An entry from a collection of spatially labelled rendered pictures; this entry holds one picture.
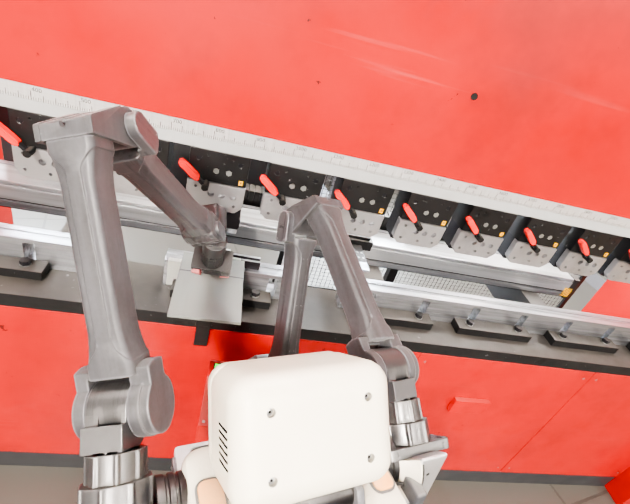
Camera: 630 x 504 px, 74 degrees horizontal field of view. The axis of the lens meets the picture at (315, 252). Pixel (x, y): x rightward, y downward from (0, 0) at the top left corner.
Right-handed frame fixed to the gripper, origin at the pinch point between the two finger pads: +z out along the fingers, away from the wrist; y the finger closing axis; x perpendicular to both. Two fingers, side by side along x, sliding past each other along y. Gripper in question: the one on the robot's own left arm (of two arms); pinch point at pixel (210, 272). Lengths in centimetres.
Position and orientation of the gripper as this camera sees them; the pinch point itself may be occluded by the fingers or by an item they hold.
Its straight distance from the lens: 120.9
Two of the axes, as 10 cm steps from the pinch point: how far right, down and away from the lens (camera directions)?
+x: -0.4, 8.8, -4.7
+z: -2.7, 4.4, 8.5
